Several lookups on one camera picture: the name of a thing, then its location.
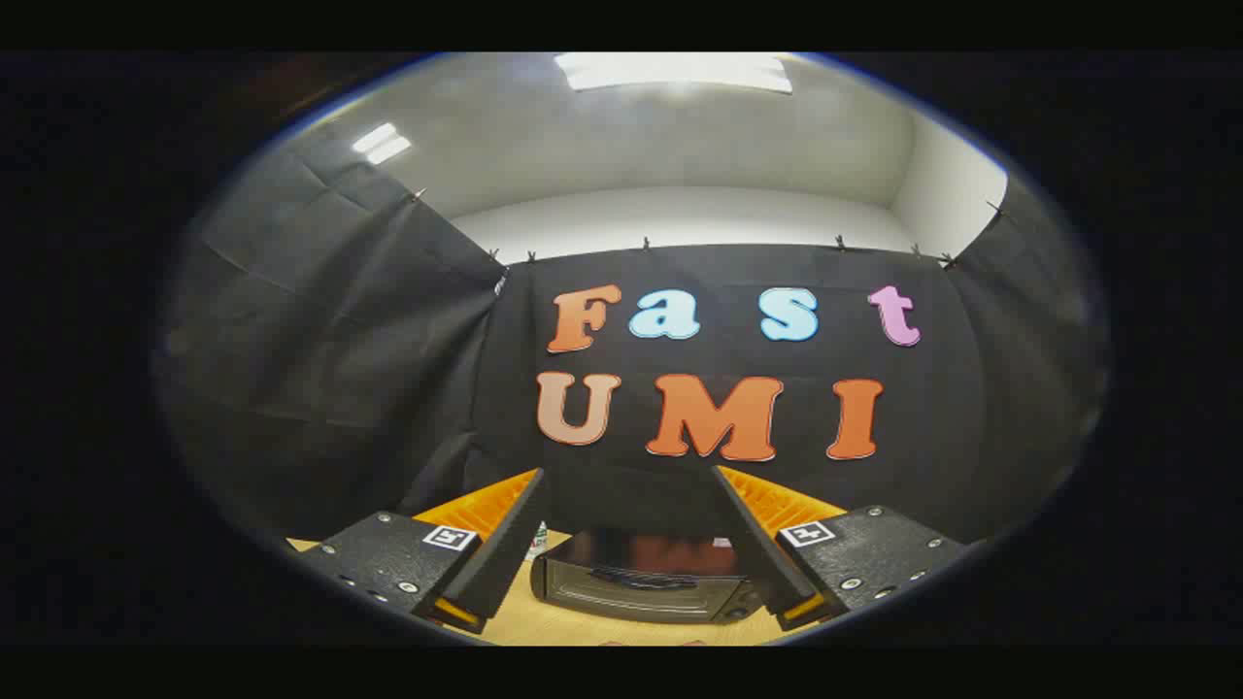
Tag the small white bottle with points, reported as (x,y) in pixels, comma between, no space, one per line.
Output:
(538,544)

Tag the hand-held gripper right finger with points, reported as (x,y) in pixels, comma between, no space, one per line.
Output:
(757,544)

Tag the small ceiling light panel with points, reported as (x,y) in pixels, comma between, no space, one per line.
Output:
(381,144)

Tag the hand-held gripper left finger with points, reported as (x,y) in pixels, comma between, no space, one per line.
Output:
(505,553)

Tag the large ceiling light panel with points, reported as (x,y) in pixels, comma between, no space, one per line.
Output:
(675,72)

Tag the black toaster oven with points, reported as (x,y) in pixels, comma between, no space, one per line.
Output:
(631,594)

